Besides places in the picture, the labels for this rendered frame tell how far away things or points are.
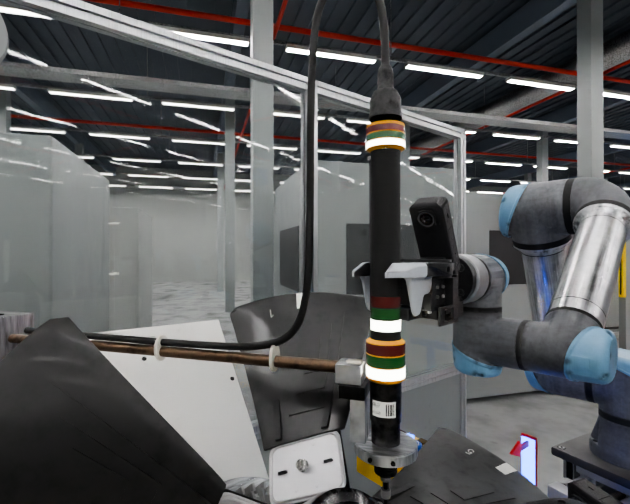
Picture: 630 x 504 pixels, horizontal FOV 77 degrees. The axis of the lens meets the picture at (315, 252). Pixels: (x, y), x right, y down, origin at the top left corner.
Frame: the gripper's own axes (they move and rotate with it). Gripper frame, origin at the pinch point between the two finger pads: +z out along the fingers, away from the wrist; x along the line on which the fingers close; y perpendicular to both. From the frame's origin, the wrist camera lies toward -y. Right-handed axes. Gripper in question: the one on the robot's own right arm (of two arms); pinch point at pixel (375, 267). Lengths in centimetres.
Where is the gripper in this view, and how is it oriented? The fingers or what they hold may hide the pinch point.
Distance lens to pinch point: 44.2
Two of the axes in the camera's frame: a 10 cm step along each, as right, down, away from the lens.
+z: -6.7, -0.1, -7.4
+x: -7.4, 0.0, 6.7
